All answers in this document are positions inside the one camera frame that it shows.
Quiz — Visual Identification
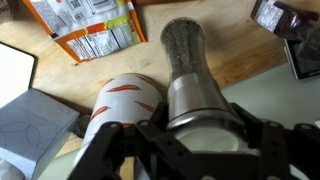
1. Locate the white chili pattern canister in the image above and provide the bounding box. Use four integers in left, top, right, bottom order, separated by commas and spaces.
74, 73, 163, 164

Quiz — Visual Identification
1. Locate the white black-edged tablet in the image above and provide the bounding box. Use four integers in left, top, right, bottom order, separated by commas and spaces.
0, 43, 36, 108

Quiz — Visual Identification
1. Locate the black digital thermometer clock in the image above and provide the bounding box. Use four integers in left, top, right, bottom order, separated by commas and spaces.
284, 40, 320, 80

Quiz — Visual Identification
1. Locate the grey blue patterned box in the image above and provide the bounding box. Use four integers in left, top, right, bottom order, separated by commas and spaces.
0, 89, 79, 180

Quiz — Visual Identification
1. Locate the orange white snack bag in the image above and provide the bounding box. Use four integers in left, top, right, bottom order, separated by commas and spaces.
23, 0, 146, 62

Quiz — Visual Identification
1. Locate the dark red labelled bottle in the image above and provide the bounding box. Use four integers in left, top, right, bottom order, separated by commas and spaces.
250, 0, 319, 40

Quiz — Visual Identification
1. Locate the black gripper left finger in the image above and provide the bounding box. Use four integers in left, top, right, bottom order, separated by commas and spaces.
66, 120, 168, 180

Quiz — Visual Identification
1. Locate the glass steel pepper grinder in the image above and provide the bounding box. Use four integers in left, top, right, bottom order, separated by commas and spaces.
160, 17, 248, 153

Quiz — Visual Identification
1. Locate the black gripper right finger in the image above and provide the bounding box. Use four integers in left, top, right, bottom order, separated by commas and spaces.
231, 103, 320, 180

